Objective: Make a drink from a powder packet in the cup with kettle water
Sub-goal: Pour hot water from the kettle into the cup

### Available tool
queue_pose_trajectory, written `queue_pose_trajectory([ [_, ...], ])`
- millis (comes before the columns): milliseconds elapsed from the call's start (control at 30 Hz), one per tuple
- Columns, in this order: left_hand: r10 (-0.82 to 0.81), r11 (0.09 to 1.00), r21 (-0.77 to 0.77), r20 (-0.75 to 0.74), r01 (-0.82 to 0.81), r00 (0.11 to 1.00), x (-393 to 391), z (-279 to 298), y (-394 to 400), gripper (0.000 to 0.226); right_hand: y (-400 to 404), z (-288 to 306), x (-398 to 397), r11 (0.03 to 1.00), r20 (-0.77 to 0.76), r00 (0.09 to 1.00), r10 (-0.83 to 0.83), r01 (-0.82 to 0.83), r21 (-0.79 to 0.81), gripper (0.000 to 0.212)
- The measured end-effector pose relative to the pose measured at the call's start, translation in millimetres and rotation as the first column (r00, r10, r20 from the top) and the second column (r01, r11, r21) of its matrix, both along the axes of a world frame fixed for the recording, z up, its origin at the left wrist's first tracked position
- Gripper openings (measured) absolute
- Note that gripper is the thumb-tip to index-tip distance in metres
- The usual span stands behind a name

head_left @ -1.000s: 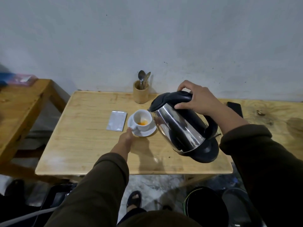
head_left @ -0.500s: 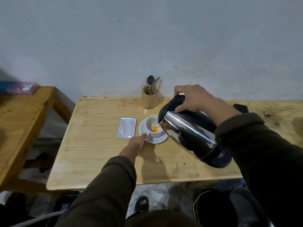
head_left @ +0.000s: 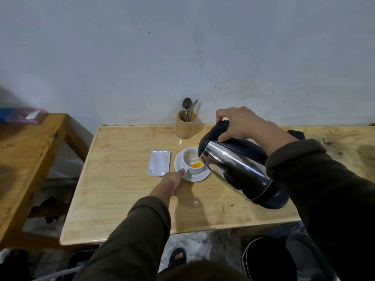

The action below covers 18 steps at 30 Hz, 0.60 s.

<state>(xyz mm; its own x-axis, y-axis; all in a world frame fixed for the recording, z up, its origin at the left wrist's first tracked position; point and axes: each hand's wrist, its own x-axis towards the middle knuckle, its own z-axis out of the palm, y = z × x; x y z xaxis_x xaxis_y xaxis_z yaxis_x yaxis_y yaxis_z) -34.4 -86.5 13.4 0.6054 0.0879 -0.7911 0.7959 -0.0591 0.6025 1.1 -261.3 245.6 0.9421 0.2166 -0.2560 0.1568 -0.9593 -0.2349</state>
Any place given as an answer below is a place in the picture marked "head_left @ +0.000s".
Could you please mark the black sandal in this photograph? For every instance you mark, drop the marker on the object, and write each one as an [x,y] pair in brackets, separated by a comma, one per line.
[177,257]

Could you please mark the white cup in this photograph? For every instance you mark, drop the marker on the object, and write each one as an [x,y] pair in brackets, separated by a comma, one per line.
[187,156]

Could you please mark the steel black electric kettle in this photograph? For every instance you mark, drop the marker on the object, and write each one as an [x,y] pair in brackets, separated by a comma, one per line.
[237,169]

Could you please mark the wooden side table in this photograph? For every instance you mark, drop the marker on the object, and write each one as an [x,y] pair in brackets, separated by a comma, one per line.
[26,166]

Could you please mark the orange brewed tea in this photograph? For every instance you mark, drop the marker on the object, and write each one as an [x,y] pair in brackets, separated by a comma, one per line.
[197,165]

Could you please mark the person's left forearm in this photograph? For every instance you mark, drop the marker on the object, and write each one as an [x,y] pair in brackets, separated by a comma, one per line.
[131,239]

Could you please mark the black plug adapter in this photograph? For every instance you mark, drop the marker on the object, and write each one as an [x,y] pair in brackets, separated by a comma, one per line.
[50,209]

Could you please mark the bamboo utensil holder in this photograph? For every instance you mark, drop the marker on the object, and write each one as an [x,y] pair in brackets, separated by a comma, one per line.
[185,128]

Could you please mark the pink plastic box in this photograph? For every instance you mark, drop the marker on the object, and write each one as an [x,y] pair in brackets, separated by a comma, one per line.
[26,116]

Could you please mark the black phone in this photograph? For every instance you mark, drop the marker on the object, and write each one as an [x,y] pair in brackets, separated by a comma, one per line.
[297,135]

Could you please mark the white saucer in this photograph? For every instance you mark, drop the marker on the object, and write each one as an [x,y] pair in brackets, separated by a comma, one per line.
[178,163]

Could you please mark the person's right forearm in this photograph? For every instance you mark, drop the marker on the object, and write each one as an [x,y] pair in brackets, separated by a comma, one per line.
[331,190]

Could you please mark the silver foil sachet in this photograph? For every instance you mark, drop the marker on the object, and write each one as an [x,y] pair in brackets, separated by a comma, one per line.
[158,163]

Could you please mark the person's right hand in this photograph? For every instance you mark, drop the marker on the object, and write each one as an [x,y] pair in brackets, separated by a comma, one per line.
[243,122]

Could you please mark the black bucket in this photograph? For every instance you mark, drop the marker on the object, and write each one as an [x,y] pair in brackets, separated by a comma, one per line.
[268,260]

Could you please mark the blue plastic box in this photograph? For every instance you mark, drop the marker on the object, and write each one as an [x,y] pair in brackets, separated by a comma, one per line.
[6,115]

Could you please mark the black open case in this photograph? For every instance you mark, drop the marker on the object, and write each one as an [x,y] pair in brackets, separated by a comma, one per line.
[79,260]

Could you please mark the person's left hand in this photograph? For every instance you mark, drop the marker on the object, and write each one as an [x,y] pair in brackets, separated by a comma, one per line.
[173,181]

